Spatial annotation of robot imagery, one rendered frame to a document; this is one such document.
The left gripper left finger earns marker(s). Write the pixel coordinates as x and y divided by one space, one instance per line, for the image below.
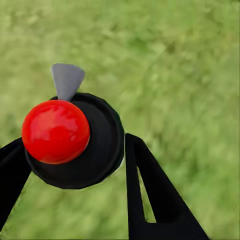
14 173

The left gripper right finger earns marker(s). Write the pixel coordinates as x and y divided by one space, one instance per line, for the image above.
174 220

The pesticide atomizer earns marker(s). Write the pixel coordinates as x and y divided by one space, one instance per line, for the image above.
74 140

